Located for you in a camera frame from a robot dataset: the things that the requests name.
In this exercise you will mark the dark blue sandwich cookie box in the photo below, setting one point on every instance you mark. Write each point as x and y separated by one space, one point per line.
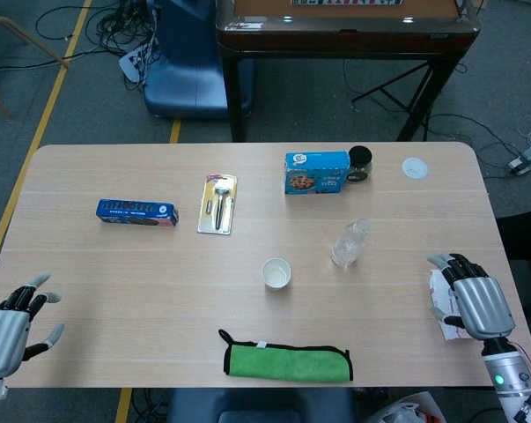
135 213

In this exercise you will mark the pink wet wipes pack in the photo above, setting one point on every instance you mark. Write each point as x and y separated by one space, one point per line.
441 293

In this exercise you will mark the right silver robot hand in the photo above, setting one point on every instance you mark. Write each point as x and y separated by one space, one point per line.
483 308

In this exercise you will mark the brown mahjong table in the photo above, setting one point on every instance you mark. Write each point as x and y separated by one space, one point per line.
344 35

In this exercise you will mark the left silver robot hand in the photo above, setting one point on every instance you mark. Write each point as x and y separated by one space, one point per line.
3 339

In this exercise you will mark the row of mahjong tiles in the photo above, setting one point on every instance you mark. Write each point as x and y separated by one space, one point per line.
344 2

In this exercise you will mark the razor in yellow blister pack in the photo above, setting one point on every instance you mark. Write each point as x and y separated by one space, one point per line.
218 202

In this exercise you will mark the green microfiber cloth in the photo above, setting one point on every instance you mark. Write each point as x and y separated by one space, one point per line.
287 363

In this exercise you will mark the white plastic bag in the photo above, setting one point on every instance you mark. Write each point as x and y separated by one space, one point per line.
406 410

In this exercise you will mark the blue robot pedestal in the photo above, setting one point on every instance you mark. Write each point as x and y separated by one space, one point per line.
186 66

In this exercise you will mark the white power strip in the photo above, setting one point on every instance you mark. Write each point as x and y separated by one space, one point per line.
130 64

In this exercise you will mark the white paper cup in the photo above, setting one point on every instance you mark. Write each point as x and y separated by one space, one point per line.
275 274

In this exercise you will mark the transparent plastic bottle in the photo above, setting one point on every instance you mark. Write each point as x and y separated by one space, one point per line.
348 247

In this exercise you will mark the black lidded jar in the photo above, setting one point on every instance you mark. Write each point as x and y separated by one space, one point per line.
360 165

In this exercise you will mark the grey power strip with plugs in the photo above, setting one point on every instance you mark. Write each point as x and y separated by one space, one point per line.
525 158

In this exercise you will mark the blue chocolate chip cookie box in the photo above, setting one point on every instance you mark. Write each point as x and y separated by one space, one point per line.
315 174

